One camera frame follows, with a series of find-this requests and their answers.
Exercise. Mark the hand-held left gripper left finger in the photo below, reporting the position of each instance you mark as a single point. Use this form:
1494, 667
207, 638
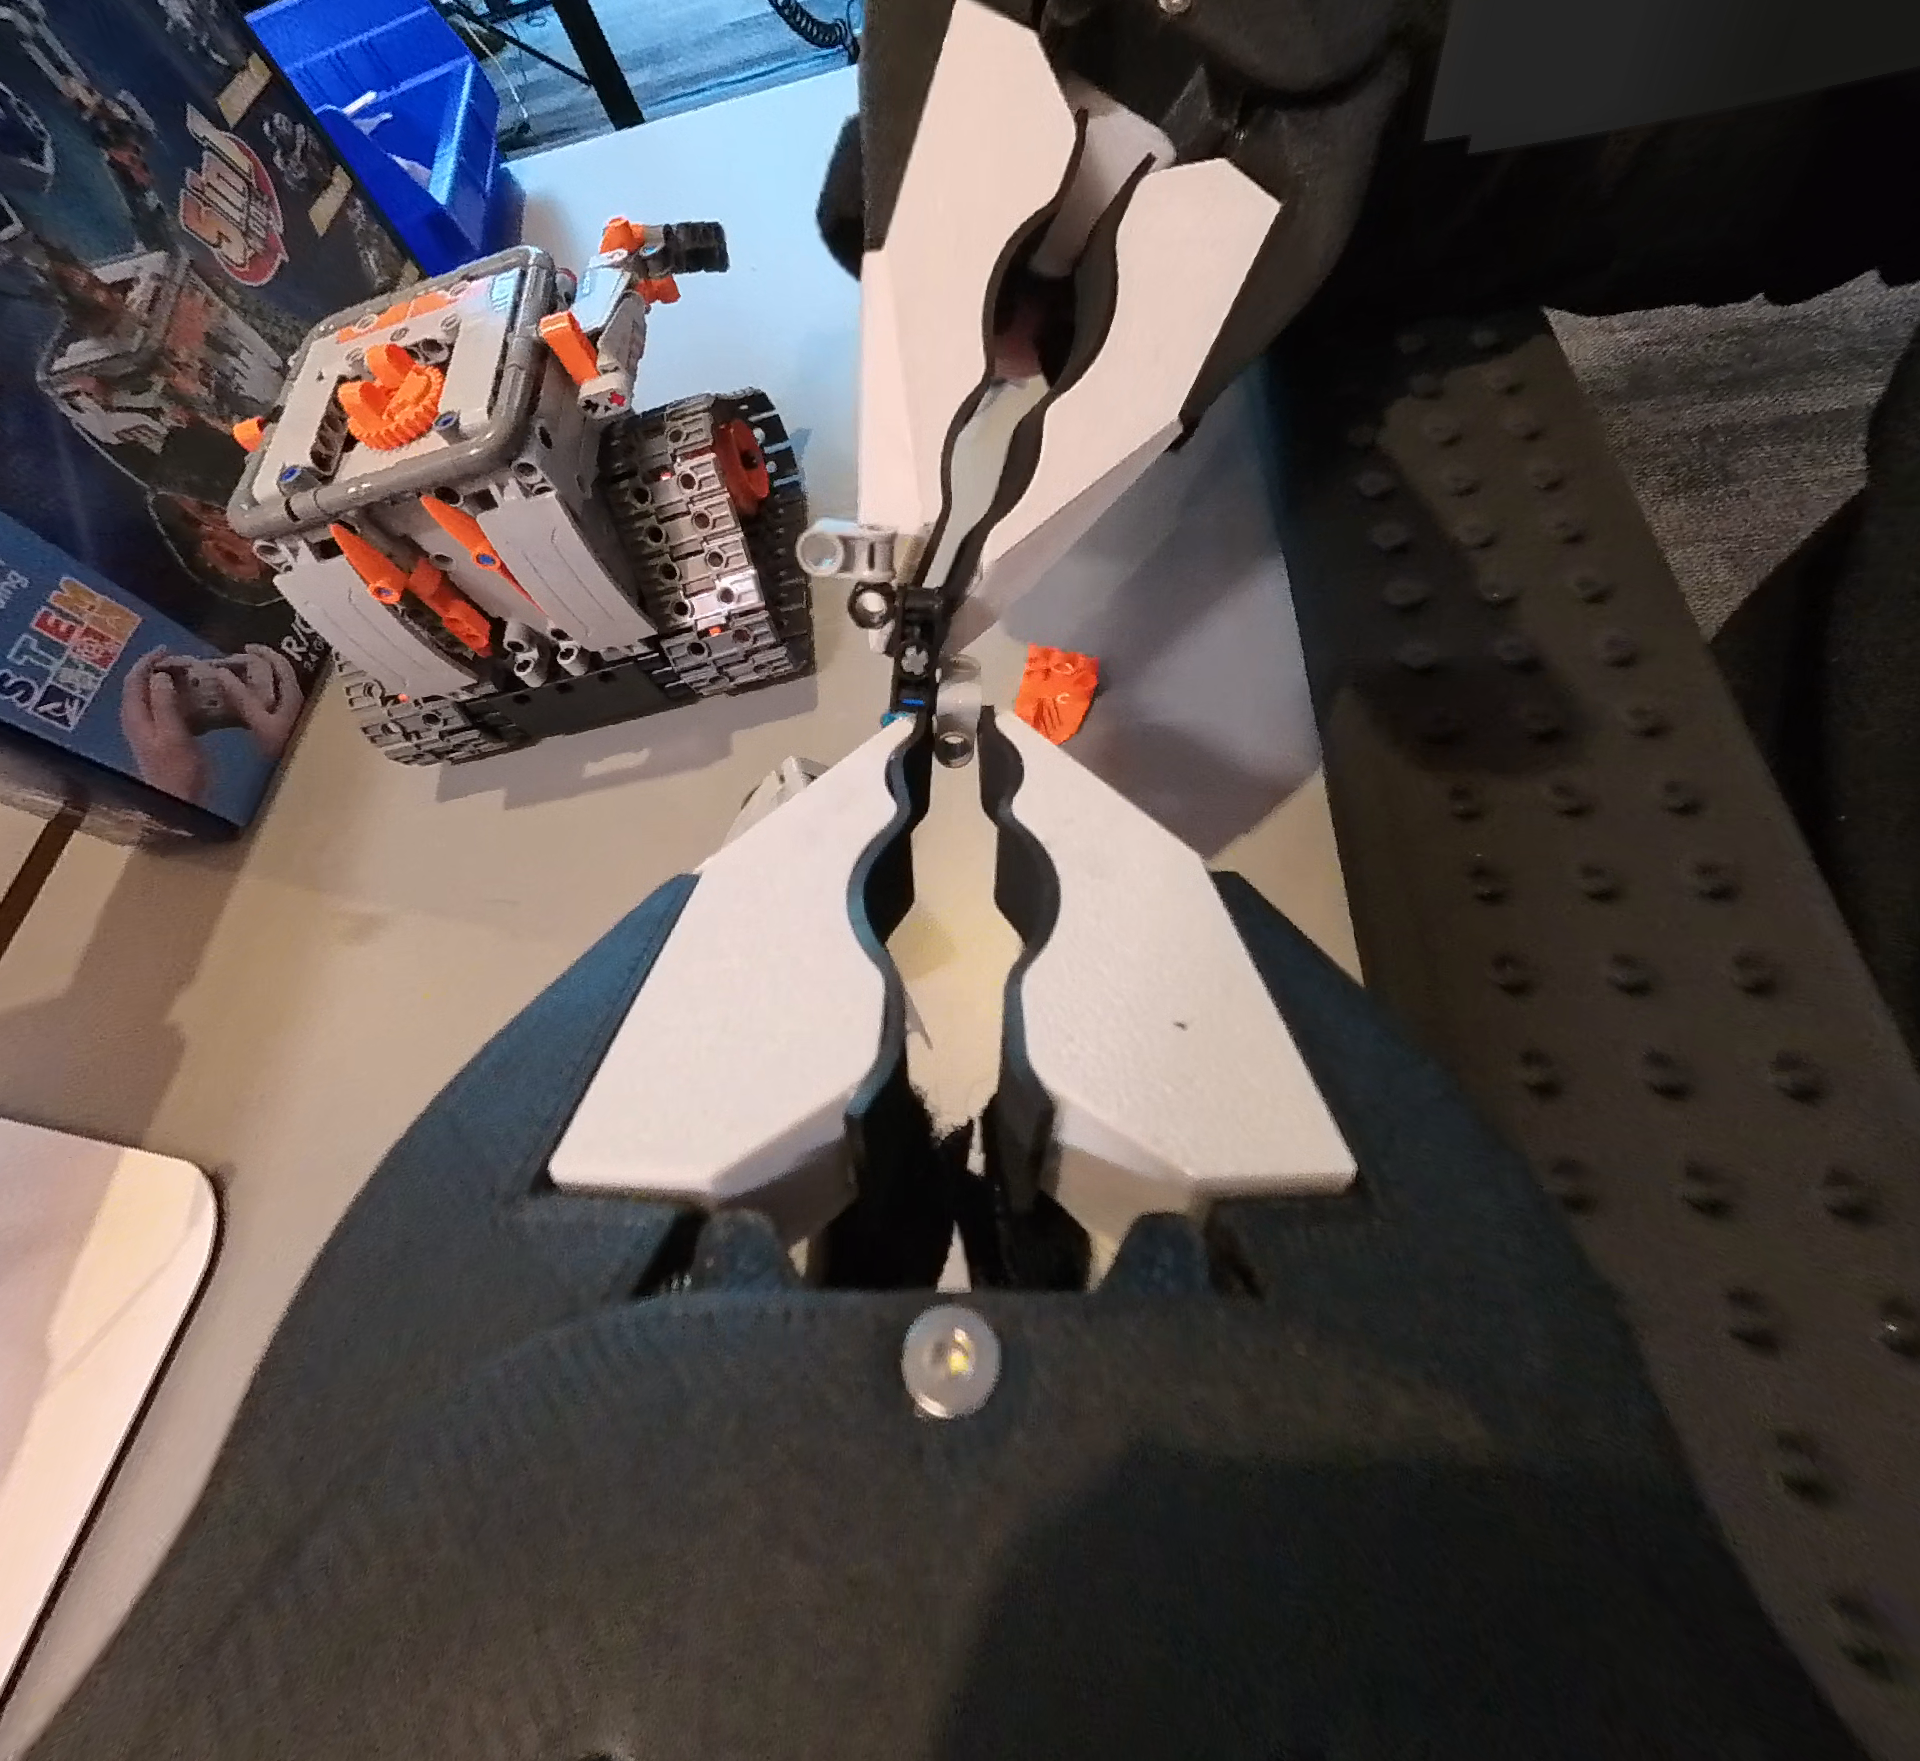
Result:
720, 1042

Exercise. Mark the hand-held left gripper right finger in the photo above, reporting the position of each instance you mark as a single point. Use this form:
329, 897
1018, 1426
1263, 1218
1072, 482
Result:
1184, 1042

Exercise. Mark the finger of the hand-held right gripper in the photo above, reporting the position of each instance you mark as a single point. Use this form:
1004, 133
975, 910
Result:
931, 216
1184, 290

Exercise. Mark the pale grey brick connector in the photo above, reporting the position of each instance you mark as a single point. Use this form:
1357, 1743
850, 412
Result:
847, 546

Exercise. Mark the black brick connector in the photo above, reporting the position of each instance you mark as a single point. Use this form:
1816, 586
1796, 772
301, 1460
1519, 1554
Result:
916, 636

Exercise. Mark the person's right forearm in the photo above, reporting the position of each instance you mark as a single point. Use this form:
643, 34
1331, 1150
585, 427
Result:
1650, 216

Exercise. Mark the orange curved brick piece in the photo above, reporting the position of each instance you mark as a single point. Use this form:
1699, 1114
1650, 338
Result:
1058, 693

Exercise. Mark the black perforated board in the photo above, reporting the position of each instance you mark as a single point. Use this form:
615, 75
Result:
1576, 740

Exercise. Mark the grey orange tracked toy robot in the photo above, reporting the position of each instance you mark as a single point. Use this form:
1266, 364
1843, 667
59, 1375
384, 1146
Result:
495, 517

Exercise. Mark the blue storage bin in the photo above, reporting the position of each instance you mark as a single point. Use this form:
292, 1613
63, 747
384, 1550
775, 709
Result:
390, 96

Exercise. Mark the white book stand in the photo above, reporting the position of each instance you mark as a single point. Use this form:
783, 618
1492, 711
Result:
74, 1312

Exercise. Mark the blue robot kit box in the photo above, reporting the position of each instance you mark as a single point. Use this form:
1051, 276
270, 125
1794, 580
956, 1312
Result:
120, 365

